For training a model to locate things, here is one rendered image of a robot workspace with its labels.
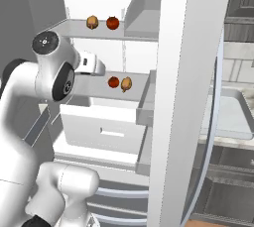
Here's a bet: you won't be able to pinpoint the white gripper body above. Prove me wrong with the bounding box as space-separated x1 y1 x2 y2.
88 54 107 77

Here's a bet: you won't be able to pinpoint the red tomato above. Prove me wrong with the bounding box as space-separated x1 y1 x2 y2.
105 16 120 31
107 75 120 89

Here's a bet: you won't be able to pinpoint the brown chicken drumstick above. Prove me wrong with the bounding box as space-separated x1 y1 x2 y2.
85 14 100 31
120 76 134 93

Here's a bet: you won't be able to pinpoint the grey fridge shelf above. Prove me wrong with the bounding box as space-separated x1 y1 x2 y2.
42 18 160 43
72 69 157 103

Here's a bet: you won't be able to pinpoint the white fridge drawer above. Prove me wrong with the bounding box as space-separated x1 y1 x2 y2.
59 96 149 157

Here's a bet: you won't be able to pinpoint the grey door bin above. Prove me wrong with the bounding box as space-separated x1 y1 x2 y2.
135 69 158 128
135 126 154 177

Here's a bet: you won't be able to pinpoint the grey curved door compartment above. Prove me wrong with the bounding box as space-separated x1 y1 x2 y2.
123 0 164 40

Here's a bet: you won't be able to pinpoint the white fridge door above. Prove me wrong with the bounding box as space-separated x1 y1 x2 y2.
146 0 236 227

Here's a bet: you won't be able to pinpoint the white freezer drawer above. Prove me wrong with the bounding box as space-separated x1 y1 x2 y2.
84 174 151 227

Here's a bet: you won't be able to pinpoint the steel sink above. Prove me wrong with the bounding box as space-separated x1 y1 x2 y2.
197 86 254 142

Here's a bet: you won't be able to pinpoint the grey base cabinets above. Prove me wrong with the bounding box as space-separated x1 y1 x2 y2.
190 141 254 227

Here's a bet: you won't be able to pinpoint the pale curved fridge door handle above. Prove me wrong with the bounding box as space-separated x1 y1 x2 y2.
180 28 226 227

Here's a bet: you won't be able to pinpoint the grey wall cabinets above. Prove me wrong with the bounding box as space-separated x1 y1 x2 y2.
223 0 254 43

